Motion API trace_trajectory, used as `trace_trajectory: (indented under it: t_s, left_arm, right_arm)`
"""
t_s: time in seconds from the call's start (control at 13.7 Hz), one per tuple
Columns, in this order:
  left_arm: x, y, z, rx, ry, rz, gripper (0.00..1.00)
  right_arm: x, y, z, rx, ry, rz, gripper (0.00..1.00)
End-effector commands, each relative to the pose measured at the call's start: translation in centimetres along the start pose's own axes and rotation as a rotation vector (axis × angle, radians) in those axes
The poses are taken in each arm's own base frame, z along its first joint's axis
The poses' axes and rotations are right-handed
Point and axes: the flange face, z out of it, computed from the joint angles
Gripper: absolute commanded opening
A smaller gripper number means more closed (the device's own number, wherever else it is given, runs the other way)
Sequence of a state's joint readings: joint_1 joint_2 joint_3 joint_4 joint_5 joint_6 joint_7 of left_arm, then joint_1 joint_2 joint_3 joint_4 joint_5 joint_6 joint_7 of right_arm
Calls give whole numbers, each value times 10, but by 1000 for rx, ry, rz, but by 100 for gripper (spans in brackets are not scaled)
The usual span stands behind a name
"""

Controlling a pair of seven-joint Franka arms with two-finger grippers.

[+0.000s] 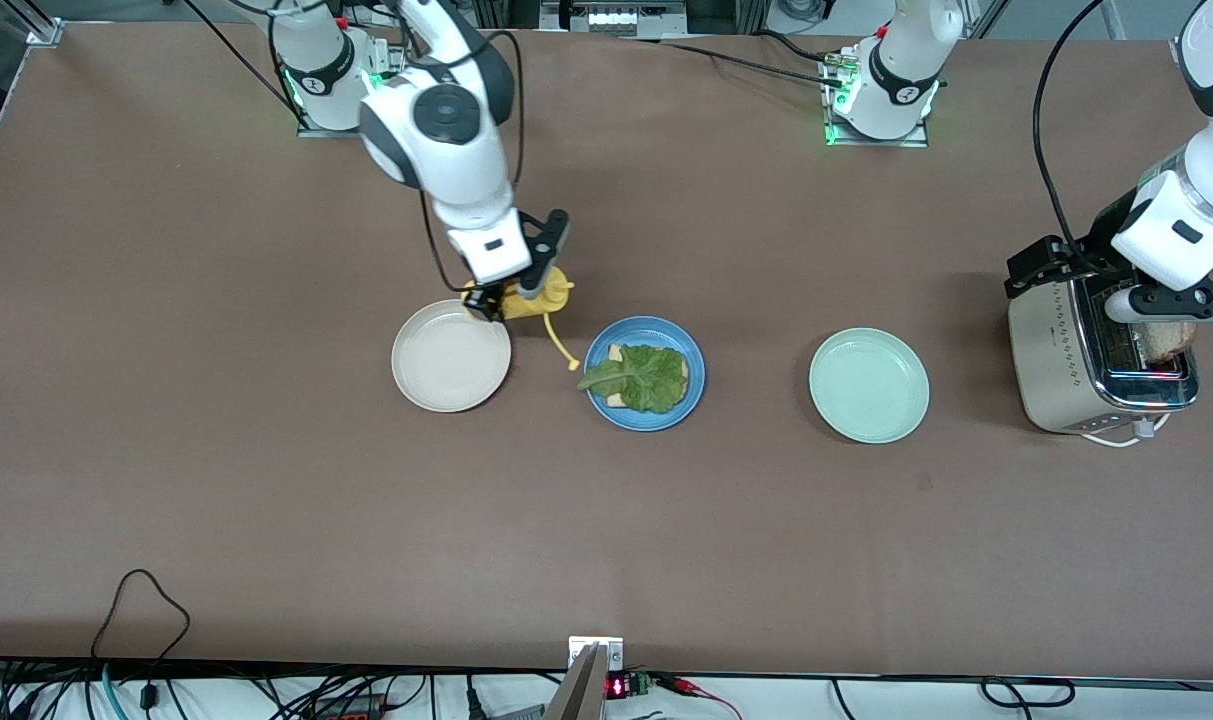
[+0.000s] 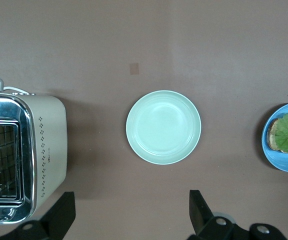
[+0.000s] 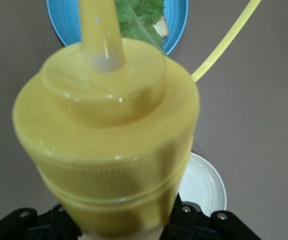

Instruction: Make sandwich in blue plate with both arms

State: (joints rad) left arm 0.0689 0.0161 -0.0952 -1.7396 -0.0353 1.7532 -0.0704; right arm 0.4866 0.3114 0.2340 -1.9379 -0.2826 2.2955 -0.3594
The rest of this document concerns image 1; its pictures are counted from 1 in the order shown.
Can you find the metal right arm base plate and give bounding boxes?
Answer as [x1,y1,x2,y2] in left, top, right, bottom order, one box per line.
[296,40,412,139]

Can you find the green lettuce leaf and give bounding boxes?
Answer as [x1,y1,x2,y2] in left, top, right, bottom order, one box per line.
[577,345,689,415]

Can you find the black cable across table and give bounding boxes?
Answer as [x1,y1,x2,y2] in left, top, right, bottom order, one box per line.
[616,30,857,91]

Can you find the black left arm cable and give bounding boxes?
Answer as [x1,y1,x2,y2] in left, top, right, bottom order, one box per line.
[1032,0,1107,251]

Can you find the yellow squeeze bottle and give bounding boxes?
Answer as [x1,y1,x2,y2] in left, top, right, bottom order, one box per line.
[463,265,580,373]

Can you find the white background device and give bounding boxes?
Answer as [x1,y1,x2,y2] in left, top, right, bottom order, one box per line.
[541,0,687,36]

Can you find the white round plate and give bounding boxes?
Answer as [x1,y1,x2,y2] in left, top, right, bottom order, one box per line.
[391,299,513,414]

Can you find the pale green round plate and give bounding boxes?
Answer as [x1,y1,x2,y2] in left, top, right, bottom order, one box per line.
[808,327,931,445]

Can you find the black power strip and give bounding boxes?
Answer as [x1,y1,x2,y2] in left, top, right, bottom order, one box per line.
[311,693,387,720]

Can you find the beige chrome toaster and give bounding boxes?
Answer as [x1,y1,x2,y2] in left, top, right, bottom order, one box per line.
[1007,270,1201,436]

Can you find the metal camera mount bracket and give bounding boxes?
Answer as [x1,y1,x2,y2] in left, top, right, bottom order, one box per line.
[544,636,625,720]

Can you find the white toaster cord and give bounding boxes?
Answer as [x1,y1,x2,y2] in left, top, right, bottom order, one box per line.
[1081,420,1172,448]

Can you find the black coiled cable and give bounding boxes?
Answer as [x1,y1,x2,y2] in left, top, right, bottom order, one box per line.
[981,677,1077,709]

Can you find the thin black looped cable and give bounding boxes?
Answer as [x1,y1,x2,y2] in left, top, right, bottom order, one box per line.
[91,569,191,661]

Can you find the brown bread slice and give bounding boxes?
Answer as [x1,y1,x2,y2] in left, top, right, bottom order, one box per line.
[1131,320,1197,366]
[606,343,689,409]

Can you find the blue round plate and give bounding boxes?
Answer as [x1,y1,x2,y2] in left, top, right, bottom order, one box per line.
[583,316,707,433]

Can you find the red clip wires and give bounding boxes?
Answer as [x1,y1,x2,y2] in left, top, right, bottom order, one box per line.
[656,675,742,720]

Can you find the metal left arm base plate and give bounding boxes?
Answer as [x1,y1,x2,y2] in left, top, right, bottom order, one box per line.
[823,50,930,149]

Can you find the aluminium frame profile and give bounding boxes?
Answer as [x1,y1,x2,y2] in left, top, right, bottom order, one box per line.
[6,0,67,46]

